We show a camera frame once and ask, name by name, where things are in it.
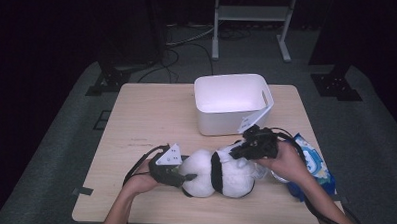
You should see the black stand base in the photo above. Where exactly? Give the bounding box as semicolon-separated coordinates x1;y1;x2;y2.
309;64;365;103
85;60;132;99

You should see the panda plush toy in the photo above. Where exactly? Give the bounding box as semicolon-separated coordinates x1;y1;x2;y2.
178;139;257;200

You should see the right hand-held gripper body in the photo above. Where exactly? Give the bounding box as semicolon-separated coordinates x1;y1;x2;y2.
236;104;281;162

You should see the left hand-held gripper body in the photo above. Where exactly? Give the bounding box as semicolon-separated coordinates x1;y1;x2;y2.
147;142;188;189

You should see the black floor cable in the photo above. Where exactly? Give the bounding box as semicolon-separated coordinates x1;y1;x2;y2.
136;39;216;87

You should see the person's right hand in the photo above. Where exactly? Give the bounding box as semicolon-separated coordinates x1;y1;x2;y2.
254;140;312;187

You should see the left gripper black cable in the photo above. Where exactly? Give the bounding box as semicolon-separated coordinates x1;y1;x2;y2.
122;142;170;189

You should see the person's left hand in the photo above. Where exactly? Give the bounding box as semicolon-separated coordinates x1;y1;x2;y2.
122;158;163;199

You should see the white plastic storage bin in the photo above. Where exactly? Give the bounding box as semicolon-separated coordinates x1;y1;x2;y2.
192;71;276;139

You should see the white metal stand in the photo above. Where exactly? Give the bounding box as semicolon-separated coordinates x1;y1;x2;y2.
210;0;298;64

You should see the white wet wipe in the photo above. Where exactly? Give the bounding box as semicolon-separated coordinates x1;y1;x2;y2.
253;162;288;185

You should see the grey floor cable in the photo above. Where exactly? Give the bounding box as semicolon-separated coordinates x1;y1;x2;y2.
165;21;218;49

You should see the blue wet wipes packet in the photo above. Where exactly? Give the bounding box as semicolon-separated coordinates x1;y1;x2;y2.
276;132;340;204

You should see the black square floor frame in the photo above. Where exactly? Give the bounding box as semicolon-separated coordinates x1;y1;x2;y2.
93;109;112;131

